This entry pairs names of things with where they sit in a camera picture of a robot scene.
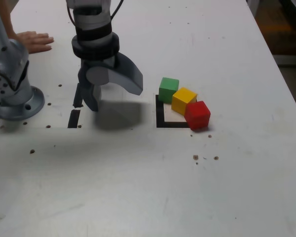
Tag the black tape square outline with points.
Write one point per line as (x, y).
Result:
(159, 116)

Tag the green cube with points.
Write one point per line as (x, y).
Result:
(167, 86)

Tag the person's forearm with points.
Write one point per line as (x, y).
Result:
(11, 29)

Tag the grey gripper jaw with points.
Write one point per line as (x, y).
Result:
(128, 76)
(90, 96)

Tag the red cube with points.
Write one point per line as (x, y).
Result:
(197, 116)

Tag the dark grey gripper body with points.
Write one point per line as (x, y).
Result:
(98, 63)

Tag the yellow cube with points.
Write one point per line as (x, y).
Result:
(182, 98)

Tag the black tape strip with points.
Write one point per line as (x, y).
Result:
(74, 119)

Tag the person's hand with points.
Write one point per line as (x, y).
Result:
(34, 42)

